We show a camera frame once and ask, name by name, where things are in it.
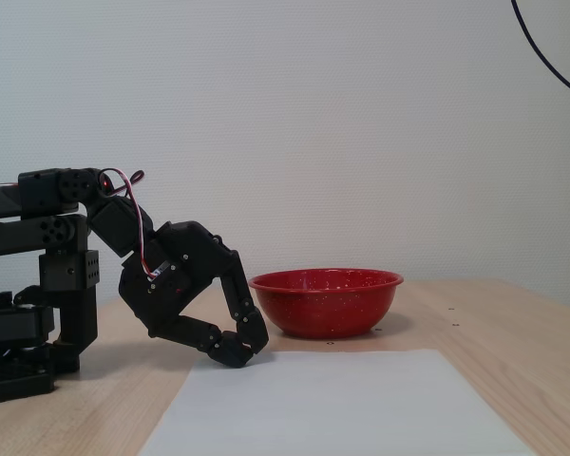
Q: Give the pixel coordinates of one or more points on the red speckled bowl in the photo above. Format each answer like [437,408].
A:
[328,304]

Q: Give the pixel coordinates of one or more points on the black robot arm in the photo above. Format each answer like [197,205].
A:
[43,223]

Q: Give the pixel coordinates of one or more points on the white paper sheet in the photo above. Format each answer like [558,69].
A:
[313,408]

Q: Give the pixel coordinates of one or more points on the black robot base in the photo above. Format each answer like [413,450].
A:
[14,361]

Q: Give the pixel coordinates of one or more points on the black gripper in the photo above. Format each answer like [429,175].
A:
[180,277]

